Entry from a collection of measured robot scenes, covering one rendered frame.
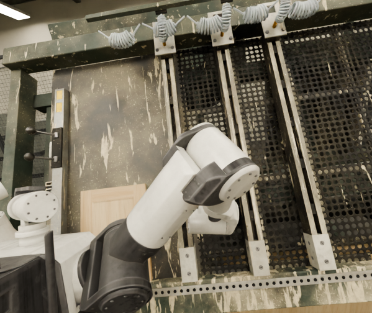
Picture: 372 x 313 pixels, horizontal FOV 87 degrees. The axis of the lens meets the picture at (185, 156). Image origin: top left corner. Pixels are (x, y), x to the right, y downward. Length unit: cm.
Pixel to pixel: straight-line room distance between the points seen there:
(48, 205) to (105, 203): 49
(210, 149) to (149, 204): 13
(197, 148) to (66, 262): 32
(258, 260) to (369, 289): 41
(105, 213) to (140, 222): 65
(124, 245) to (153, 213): 9
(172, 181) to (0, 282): 28
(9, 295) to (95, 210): 64
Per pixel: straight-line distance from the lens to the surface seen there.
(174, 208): 32
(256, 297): 96
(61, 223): 109
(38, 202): 53
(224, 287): 92
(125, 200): 96
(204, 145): 32
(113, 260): 42
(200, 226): 53
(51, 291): 44
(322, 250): 97
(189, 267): 88
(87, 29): 181
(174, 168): 30
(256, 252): 89
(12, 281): 43
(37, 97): 144
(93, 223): 103
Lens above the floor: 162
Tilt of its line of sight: 18 degrees down
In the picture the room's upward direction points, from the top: 8 degrees counter-clockwise
